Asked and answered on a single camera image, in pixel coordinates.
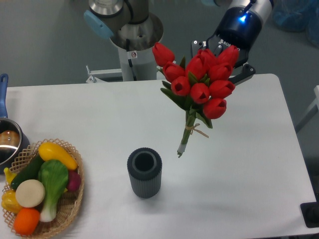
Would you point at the beige round bun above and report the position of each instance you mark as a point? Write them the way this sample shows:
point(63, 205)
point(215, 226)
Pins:
point(30, 193)

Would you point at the yellow bell pepper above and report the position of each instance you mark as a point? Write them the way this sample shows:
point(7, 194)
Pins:
point(9, 202)

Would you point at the dark green cucumber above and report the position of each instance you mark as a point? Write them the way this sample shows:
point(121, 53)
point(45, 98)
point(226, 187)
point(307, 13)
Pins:
point(30, 171)

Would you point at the purple red radish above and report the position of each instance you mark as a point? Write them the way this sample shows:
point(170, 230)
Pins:
point(74, 181)

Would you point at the dark grey ribbed vase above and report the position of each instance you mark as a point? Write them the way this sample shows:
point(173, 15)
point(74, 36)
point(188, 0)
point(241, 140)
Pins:
point(144, 167)

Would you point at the blue handled saucepan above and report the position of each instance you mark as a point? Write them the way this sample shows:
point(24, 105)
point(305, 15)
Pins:
point(12, 138)

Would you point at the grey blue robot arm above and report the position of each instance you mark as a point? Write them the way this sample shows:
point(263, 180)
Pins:
point(134, 30)

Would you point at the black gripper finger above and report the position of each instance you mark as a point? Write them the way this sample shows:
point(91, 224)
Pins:
point(196, 46)
point(246, 73)

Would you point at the blue plastic bags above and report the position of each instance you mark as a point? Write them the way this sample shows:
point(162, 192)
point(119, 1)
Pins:
point(298, 16)

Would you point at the green bok choy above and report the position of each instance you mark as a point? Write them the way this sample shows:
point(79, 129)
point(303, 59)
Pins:
point(54, 176)

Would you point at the black box at table edge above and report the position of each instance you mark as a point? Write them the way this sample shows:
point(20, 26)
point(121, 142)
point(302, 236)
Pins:
point(310, 212)

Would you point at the orange fruit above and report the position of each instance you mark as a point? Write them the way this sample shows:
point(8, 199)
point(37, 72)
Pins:
point(26, 221)

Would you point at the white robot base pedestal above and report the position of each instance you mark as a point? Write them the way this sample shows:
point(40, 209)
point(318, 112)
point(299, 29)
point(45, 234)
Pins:
point(134, 66)

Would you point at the yellow squash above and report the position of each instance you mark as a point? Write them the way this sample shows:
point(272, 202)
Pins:
point(52, 151)

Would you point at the woven wicker basket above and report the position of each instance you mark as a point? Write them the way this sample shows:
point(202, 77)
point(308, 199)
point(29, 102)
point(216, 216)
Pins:
point(68, 205)

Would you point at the red tulip bouquet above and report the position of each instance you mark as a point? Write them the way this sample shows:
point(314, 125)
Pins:
point(199, 87)

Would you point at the white furniture leg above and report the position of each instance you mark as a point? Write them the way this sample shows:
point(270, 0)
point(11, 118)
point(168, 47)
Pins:
point(310, 112)

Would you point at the yellow banana tip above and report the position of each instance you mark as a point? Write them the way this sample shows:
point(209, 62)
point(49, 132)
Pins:
point(9, 176)

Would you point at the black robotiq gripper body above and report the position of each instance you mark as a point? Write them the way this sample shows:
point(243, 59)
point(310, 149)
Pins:
point(236, 28)

